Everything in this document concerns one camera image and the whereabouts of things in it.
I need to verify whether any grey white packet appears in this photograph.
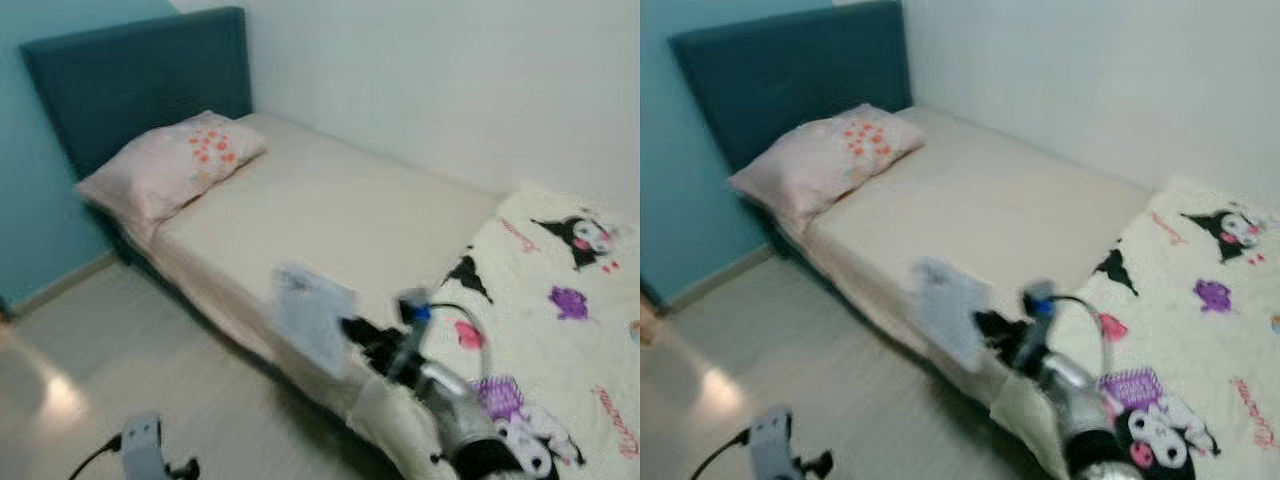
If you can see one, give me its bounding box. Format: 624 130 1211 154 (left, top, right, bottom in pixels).
270 263 358 379
912 257 994 373

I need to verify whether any pink pillow with red flowers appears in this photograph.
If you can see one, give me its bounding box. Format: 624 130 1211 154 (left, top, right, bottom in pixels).
75 110 269 227
727 103 926 227

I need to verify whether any cream mattress sheet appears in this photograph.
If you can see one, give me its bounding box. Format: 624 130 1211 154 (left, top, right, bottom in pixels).
118 112 506 421
770 105 1153 411

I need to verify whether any cartoon print cream blanket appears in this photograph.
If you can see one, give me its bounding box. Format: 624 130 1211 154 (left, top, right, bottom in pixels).
990 178 1280 480
345 188 641 480

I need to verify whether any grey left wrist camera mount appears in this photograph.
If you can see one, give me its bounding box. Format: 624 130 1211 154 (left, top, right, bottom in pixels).
120 413 167 480
750 405 796 480

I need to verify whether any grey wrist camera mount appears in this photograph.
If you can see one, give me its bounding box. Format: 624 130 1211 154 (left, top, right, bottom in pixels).
397 288 433 331
1022 280 1059 326
750 405 796 480
120 413 167 480

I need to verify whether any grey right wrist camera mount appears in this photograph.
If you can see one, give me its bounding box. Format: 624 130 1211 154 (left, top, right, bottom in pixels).
397 288 433 331
1022 280 1059 326

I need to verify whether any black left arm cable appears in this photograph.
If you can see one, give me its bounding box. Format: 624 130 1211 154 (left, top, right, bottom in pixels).
68 434 124 480
690 428 753 480

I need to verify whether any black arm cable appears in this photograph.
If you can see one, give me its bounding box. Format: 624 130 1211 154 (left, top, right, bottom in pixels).
68 434 124 480
428 300 491 381
690 428 753 480
1055 293 1116 376

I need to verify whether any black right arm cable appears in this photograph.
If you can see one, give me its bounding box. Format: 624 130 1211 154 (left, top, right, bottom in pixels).
1055 293 1116 376
428 300 491 381

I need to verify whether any teal upholstered bed frame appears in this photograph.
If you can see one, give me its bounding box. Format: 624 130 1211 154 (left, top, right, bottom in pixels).
20 6 401 480
668 0 1051 480

